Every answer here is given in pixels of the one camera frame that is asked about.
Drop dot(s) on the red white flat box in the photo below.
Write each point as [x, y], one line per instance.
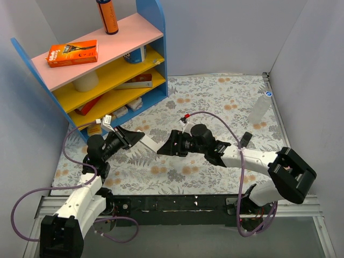
[137, 82]

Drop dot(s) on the white remote control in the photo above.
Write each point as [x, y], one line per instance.
[149, 143]

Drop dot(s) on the yellow packet bottom shelf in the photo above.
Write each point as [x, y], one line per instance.
[94, 129]

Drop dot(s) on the floral table mat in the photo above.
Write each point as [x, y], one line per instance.
[223, 105]

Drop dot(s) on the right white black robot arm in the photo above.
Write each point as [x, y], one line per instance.
[291, 177]

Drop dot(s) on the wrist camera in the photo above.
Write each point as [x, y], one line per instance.
[186, 126]
[105, 123]

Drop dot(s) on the black remote control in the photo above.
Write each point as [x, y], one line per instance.
[245, 139]

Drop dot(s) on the small white box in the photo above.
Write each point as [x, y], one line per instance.
[136, 104]

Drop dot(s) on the orange razor box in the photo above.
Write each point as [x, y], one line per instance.
[75, 53]

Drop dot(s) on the blue pink yellow shelf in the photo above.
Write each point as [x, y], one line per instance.
[146, 27]

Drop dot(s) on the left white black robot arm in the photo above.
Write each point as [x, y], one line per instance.
[63, 233]

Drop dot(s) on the orange cylindrical bottle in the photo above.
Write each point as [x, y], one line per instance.
[108, 16]

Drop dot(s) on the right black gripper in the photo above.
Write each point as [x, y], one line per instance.
[179, 143]

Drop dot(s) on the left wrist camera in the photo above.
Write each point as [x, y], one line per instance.
[105, 123]

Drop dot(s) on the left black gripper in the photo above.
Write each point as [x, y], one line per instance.
[122, 137]

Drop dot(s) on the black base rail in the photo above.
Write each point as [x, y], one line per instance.
[174, 209]

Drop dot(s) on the white paper roll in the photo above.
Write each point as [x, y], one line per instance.
[87, 82]

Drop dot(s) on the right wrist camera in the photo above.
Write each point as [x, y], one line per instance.
[186, 126]

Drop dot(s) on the blue white can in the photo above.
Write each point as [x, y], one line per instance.
[136, 56]

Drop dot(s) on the red box lower shelf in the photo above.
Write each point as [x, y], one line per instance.
[85, 108]

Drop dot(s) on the clear plastic bottle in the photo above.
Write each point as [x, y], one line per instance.
[261, 106]

